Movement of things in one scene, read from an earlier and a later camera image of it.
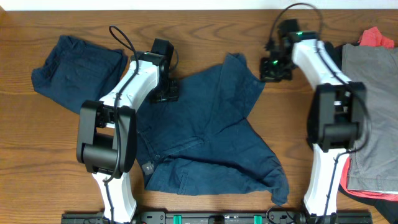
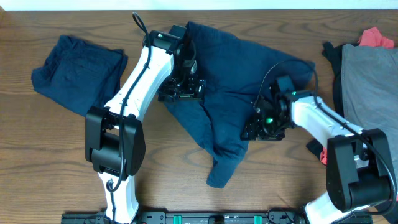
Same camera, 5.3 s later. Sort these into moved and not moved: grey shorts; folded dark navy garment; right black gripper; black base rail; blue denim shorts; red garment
Moved: blue denim shorts; right black gripper
Not moved: grey shorts; folded dark navy garment; red garment; black base rail
